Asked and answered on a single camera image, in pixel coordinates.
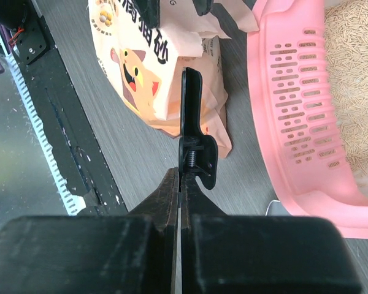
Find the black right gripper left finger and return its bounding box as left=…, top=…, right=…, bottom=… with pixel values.
left=0, top=168, right=179, bottom=293

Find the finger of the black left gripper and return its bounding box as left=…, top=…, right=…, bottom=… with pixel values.
left=137, top=0, right=160, bottom=29
left=193, top=0, right=214, bottom=16

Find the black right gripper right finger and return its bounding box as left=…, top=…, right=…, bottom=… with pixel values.
left=181, top=173, right=362, bottom=293

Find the pink cat litter bag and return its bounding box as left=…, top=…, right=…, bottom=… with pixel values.
left=88, top=0, right=260, bottom=159

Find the black bag clip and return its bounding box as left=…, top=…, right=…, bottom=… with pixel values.
left=178, top=67, right=218, bottom=190

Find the metal litter scoop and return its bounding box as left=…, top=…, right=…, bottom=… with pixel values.
left=266, top=200, right=289, bottom=216

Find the pink cat litter box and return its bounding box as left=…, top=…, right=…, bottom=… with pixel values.
left=247, top=1, right=368, bottom=239

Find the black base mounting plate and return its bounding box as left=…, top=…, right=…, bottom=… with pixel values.
left=13, top=1, right=128, bottom=216

